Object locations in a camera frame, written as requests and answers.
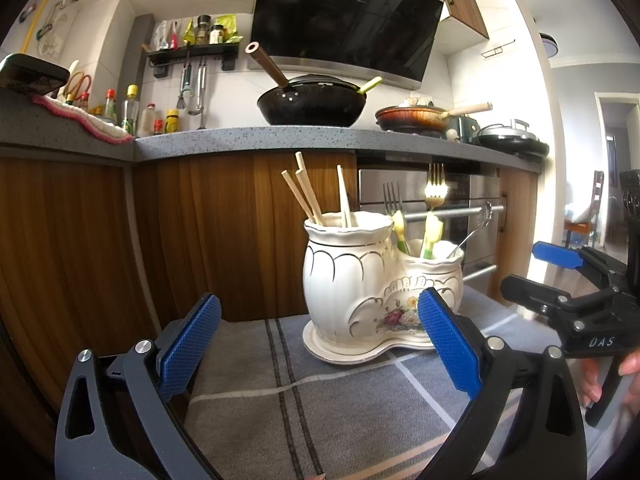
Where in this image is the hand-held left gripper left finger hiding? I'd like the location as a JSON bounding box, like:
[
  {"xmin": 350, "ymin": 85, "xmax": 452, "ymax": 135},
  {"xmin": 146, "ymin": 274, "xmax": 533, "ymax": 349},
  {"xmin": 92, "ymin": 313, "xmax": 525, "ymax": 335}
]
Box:
[{"xmin": 54, "ymin": 294, "xmax": 222, "ymax": 480}]

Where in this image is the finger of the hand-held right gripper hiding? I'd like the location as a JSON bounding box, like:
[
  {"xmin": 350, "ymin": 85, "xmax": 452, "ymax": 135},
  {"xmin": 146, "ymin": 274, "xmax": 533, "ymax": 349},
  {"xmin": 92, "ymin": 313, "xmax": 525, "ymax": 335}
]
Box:
[
  {"xmin": 500, "ymin": 273, "xmax": 582, "ymax": 332},
  {"xmin": 531, "ymin": 241, "xmax": 627, "ymax": 289}
]

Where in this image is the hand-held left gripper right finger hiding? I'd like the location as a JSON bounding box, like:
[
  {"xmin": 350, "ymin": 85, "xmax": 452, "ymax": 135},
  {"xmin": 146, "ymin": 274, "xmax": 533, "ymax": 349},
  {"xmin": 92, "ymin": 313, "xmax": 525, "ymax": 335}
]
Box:
[{"xmin": 416, "ymin": 287, "xmax": 589, "ymax": 480}]

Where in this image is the ornate silver spoon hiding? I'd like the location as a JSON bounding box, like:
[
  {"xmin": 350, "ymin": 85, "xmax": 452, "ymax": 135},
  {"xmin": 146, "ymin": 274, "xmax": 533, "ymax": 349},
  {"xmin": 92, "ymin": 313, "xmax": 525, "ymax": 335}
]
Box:
[{"xmin": 446, "ymin": 201, "xmax": 495, "ymax": 258}]

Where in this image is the green and white handled utensil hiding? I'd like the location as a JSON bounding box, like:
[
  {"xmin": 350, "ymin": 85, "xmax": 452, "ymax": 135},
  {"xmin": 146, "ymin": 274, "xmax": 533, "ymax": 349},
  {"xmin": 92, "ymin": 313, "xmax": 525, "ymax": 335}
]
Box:
[{"xmin": 420, "ymin": 211, "xmax": 444, "ymax": 261}]

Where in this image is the white ceramic utensil holder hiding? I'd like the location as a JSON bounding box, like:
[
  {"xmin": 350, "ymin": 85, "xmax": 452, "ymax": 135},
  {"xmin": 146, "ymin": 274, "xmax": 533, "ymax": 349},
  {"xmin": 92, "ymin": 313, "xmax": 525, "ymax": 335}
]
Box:
[{"xmin": 301, "ymin": 211, "xmax": 466, "ymax": 366}]

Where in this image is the gold fork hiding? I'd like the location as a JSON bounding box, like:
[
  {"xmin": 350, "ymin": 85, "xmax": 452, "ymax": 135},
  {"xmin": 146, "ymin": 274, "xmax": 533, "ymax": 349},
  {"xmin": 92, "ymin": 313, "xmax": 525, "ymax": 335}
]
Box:
[{"xmin": 424, "ymin": 162, "xmax": 447, "ymax": 214}]

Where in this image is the silver fork with green handle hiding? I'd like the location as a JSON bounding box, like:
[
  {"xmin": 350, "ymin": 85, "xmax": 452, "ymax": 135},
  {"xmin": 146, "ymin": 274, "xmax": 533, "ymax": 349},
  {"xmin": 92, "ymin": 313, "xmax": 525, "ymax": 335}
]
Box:
[{"xmin": 382, "ymin": 182, "xmax": 412, "ymax": 256}]

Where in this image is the wooden chopstick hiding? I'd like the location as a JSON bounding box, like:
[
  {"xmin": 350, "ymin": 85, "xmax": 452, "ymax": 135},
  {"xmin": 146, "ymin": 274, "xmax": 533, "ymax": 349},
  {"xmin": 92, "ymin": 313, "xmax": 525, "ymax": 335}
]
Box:
[
  {"xmin": 336, "ymin": 164, "xmax": 354, "ymax": 229},
  {"xmin": 281, "ymin": 171, "xmax": 325, "ymax": 226},
  {"xmin": 295, "ymin": 169, "xmax": 326, "ymax": 226},
  {"xmin": 294, "ymin": 151, "xmax": 322, "ymax": 213}
]

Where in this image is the person's right hand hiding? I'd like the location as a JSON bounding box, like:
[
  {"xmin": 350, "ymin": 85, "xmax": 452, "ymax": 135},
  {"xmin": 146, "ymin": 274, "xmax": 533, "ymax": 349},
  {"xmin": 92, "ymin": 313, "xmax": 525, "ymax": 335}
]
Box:
[{"xmin": 580, "ymin": 351, "xmax": 640, "ymax": 408}]

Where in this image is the wooden dining chair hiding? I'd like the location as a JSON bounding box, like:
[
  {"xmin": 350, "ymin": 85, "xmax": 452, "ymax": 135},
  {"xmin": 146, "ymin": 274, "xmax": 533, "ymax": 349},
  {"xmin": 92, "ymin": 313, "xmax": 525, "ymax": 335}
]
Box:
[{"xmin": 563, "ymin": 170, "xmax": 605, "ymax": 249}]

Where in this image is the narrow wooden base cabinet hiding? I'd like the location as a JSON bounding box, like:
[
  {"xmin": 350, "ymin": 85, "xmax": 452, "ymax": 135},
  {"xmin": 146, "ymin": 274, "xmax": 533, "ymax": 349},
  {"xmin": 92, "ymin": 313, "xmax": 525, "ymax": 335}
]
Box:
[{"xmin": 497, "ymin": 166, "xmax": 541, "ymax": 306}]

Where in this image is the stainless steel built-in oven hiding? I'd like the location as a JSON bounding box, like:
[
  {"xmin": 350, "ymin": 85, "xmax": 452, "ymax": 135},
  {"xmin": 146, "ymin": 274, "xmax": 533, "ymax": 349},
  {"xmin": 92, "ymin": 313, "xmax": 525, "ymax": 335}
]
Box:
[{"xmin": 357, "ymin": 167, "xmax": 501, "ymax": 306}]

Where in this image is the wooden kitchen base cabinet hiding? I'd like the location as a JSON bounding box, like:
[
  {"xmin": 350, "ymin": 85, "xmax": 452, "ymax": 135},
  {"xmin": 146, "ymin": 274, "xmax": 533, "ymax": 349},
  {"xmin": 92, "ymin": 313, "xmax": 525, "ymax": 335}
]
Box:
[{"xmin": 0, "ymin": 152, "xmax": 359, "ymax": 413}]

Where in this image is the grey striped table mat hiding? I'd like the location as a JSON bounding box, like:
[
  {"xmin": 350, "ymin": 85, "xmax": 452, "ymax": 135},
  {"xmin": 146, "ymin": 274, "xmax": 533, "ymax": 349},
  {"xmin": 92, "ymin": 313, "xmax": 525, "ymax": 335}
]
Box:
[{"xmin": 165, "ymin": 287, "xmax": 591, "ymax": 480}]

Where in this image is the black electric baking pan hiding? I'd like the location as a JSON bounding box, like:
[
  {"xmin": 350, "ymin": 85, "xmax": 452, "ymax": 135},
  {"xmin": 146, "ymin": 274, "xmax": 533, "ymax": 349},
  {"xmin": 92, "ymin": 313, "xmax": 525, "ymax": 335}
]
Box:
[{"xmin": 472, "ymin": 119, "xmax": 550, "ymax": 157}]

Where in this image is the dark green small appliance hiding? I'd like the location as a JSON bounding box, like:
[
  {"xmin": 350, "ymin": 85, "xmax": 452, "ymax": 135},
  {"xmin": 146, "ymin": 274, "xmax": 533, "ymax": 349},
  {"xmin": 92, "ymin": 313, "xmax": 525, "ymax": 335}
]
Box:
[{"xmin": 446, "ymin": 115, "xmax": 481, "ymax": 141}]

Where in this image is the brown frying pan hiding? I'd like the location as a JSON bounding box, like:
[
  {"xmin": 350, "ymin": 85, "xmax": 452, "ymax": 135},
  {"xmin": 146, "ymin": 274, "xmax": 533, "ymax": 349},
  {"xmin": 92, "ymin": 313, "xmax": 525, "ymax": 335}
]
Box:
[{"xmin": 375, "ymin": 102, "xmax": 493, "ymax": 135}]

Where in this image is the grey speckled countertop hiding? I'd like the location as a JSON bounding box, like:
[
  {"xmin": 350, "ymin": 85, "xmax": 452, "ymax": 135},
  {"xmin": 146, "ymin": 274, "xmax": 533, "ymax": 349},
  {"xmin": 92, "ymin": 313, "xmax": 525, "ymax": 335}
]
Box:
[{"xmin": 0, "ymin": 91, "xmax": 544, "ymax": 174}]

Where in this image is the white plastic jug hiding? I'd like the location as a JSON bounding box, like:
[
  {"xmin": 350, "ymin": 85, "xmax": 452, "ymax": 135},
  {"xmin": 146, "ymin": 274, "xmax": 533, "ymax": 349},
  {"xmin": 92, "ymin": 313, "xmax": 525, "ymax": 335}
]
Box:
[{"xmin": 137, "ymin": 103, "xmax": 157, "ymax": 138}]

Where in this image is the white cloth with pink edge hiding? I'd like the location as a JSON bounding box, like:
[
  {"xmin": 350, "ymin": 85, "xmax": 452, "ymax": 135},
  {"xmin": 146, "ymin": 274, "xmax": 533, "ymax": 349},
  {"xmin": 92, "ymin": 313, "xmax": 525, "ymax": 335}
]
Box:
[{"xmin": 32, "ymin": 94, "xmax": 135, "ymax": 145}]

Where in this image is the oil bottle with yellow cap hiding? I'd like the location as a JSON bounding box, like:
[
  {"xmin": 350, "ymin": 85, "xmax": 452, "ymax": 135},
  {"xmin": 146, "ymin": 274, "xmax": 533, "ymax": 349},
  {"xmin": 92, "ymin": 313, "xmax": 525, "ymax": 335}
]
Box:
[{"xmin": 121, "ymin": 85, "xmax": 141, "ymax": 136}]

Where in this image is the hanging steel skimmer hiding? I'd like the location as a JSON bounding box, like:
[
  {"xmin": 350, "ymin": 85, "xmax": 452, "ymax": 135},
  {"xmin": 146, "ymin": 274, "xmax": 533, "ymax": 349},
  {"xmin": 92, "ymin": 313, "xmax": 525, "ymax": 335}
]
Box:
[{"xmin": 189, "ymin": 57, "xmax": 207, "ymax": 115}]

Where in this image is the green seasoning packet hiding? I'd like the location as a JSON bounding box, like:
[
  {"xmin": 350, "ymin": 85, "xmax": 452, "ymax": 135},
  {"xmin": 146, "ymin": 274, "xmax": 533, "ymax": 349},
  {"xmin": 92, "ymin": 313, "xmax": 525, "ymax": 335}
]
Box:
[{"xmin": 220, "ymin": 14, "xmax": 245, "ymax": 44}]

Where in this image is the black range hood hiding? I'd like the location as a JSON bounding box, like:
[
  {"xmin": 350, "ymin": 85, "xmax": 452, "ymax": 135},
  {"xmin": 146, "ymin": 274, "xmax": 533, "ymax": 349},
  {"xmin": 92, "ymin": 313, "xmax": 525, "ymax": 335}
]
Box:
[{"xmin": 248, "ymin": 0, "xmax": 446, "ymax": 84}]

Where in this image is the yellow gas pipe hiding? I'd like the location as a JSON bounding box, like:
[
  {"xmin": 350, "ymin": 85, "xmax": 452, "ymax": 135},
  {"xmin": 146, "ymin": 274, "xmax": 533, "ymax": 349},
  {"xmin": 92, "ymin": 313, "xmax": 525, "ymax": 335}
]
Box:
[{"xmin": 22, "ymin": 0, "xmax": 69, "ymax": 54}]

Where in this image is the wall mounted wire rack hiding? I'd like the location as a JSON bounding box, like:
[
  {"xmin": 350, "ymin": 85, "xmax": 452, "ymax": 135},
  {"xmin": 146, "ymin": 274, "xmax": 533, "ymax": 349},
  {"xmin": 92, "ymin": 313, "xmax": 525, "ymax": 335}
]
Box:
[{"xmin": 481, "ymin": 37, "xmax": 516, "ymax": 59}]

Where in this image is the black wok with wooden handle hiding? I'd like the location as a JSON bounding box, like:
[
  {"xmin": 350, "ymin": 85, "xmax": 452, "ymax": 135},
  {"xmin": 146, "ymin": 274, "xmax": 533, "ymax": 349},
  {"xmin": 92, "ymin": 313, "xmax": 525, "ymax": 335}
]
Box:
[{"xmin": 245, "ymin": 41, "xmax": 368, "ymax": 127}]

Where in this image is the black wall spice rack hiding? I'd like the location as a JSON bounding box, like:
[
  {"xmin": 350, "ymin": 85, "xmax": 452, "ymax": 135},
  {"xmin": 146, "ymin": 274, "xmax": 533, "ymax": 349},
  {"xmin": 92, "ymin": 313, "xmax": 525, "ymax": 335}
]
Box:
[{"xmin": 142, "ymin": 42, "xmax": 241, "ymax": 79}]

